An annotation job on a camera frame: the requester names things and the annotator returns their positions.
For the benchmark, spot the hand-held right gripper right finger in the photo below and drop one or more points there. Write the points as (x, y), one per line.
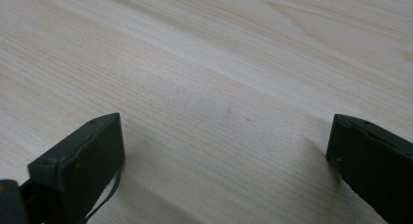
(376, 165)

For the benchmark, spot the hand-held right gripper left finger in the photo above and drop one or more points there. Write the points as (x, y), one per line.
(85, 167)

